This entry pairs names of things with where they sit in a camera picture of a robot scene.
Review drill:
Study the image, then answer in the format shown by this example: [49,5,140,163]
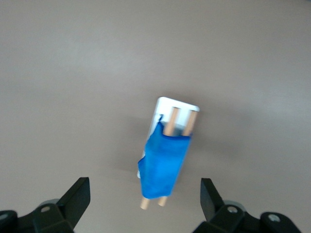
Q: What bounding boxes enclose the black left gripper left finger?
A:
[33,177,91,233]

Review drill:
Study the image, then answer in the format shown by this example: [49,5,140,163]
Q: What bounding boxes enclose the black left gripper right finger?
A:
[194,178,246,233]

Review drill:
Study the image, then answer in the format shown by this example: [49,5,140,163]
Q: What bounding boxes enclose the blue microfibre towel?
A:
[138,114,194,200]

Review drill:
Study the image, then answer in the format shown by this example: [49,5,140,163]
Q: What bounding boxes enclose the white towel rack wooden bars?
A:
[135,96,201,210]

